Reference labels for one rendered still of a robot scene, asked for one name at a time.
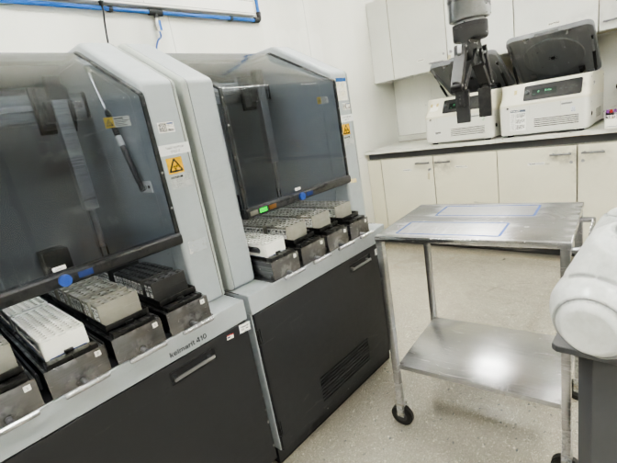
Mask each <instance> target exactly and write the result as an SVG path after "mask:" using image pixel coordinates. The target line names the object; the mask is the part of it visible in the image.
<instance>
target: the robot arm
mask: <svg viewBox="0 0 617 463"><path fill-rule="evenodd" d="M446 4H447V10H448V23H449V25H451V26H453V27H452V29H453V41H454V44H459V45H455V46H454V64H453V71H452V79H451V86H450V88H451V93H455V104H456V117H457V124H459V123H467V122H471V108H470V94H469V89H468V90H466V89H467V85H468V81H469V77H470V74H471V70H472V68H473V70H474V73H475V75H476V78H477V81H478V84H479V87H480V88H478V89H477V91H478V107H479V117H480V118H482V117H488V116H492V96H491V86H494V85H495V83H494V80H493V75H492V72H491V67H490V62H489V58H488V45H487V44H484V45H482V44H481V40H482V39H484V38H486V37H487V36H488V19H487V18H486V17H488V16H489V15H490V14H491V3H490V0H447V2H446ZM549 310H550V316H551V320H552V323H553V325H554V327H555V330H556V332H557V333H558V334H559V335H560V336H561V337H562V338H563V339H565V340H566V341H567V342H568V343H569V344H570V345H571V346H573V347H574V348H576V349H577V350H578V351H580V352H582V353H585V354H588V355H591V356H595V357H597V358H600V359H617V208H614V209H611V210H610V211H609V212H608V213H605V214H604V215H603V216H602V217H601V218H600V219H599V221H598V222H597V223H596V225H595V226H594V228H593V230H592V232H591V234H590V235H589V237H588V238H587V240H586V241H585V242H584V243H583V245H582V246H581V248H580V249H579V251H578V253H577V254H576V256H575V257H574V259H573V260H572V262H571V263H570V265H569V266H568V268H567V270H566V271H565V274H564V275H563V276H562V277H561V279H560V280H559V281H558V282H557V284H556V285H555V287H554V289H553V291H552V293H551V296H550V301H549Z"/></svg>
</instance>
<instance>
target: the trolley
mask: <svg viewBox="0 0 617 463"><path fill-rule="evenodd" d="M583 209H584V202H545V203H489V204H433V205H420V206H418V207H417V208H415V209H414V210H413V211H411V212H410V213H408V214H407V215H405V216H404V217H402V218H401V219H399V220H397V221H396V222H394V223H393V224H391V225H390V226H388V227H387V228H385V229H384V230H383V231H381V232H380V233H378V234H377V235H375V236H374V238H375V241H376V250H377V258H378V265H379V272H380V279H381V286H382V293H383V300H384V307H385V314H386V321H387V334H388V341H389V349H390V355H391V363H392V369H393V377H394V384H395V391H396V398H397V403H396V404H395V405H394V407H393V408H392V414H393V416H394V418H395V419H396V420H397V421H398V422H399V423H402V424H405V425H409V424H411V423H412V421H413V419H414V414H413V411H412V410H411V408H410V407H409V406H407V400H404V392H403V385H402V377H401V369H403V370H407V371H410V372H414V373H418V374H422V375H425V376H429V377H433V378H439V379H443V380H447V381H451V382H454V383H458V384H462V385H466V386H469V387H473V388H477V389H481V390H487V391H491V392H495V393H498V394H502V395H506V396H510V397H513V398H517V399H521V400H525V401H531V402H535V403H539V404H542V405H546V406H549V407H553V408H557V409H560V410H561V415H562V451H561V453H556V454H554V455H553V456H552V459H551V463H578V460H577V459H576V458H575V457H573V450H572V398H573V399H574V400H577V401H578V356H572V355H568V354H564V353H559V352H556V351H555V350H554V349H553V348H552V342H553V340H554V338H555V335H549V334H543V333H532V332H526V331H521V330H514V329H509V328H503V327H497V326H491V325H486V324H479V323H473V322H462V321H457V320H450V319H445V318H439V317H437V310H436V300H435V290H434V281H433V271H432V252H431V243H438V244H459V245H479V246H500V247H521V248H542V249H560V279H561V277H562V276H563V275H564V274H565V271H566V270H567V268H568V266H569V265H570V263H571V254H575V256H576V254H577V253H578V251H579V249H580V248H581V246H582V245H583V222H591V224H590V229H589V235H590V234H591V232H592V230H593V228H594V226H595V225H596V220H597V218H596V217H583ZM574 241H575V247H572V246H573V243H574ZM385 242H397V243H423V249H424V258H425V267H426V277H427V286H428V295H429V304H430V313H431V322H430V323H429V325H428V326H427V327H426V329H425V330H424V331H423V333H422V334H421V335H420V337H419V338H418V339H417V341H416V342H415V343H414V345H413V346H412V347H411V349H410V350H409V351H408V353H407V354H405V356H404V357H403V358H402V360H401V361H400V362H399V355H398V342H397V335H396V327H395V320H394V312H393V305H392V298H391V290H390V283H389V275H388V268H387V254H386V246H385ZM573 362H574V378H572V367H573Z"/></svg>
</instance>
